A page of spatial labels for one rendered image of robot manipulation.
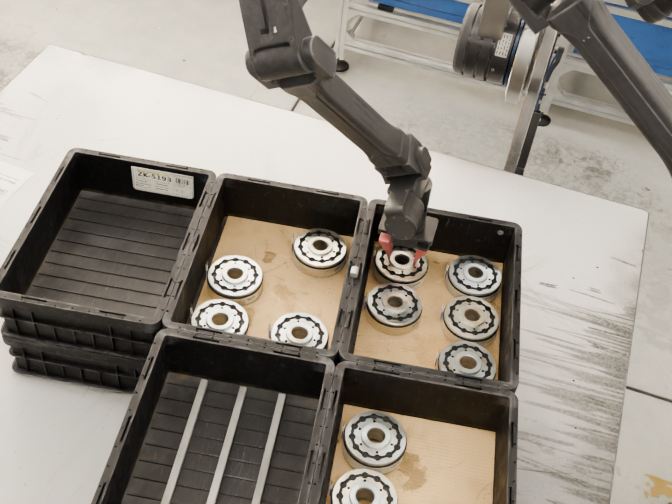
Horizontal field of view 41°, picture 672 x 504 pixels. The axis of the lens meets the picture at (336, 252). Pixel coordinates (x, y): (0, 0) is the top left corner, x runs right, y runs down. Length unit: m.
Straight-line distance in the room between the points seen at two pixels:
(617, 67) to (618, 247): 0.99
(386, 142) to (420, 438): 0.49
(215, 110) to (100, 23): 1.70
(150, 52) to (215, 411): 2.42
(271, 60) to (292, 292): 0.58
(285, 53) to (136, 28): 2.70
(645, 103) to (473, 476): 0.66
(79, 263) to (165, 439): 0.43
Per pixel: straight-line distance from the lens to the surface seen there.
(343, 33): 3.63
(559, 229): 2.14
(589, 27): 1.19
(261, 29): 1.27
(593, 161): 3.53
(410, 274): 1.73
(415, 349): 1.65
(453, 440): 1.56
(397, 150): 1.51
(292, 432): 1.53
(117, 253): 1.79
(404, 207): 1.53
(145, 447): 1.52
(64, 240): 1.83
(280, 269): 1.75
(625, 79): 1.22
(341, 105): 1.36
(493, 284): 1.75
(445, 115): 3.56
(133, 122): 2.29
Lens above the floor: 2.12
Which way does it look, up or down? 46 degrees down
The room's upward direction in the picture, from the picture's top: 7 degrees clockwise
